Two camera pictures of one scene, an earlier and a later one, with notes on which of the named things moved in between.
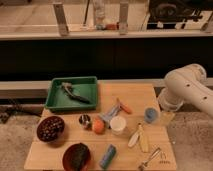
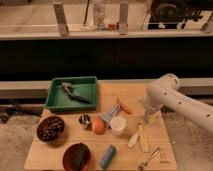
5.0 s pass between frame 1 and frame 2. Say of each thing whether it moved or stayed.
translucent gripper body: moved
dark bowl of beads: stayed
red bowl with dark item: stayed
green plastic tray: stayed
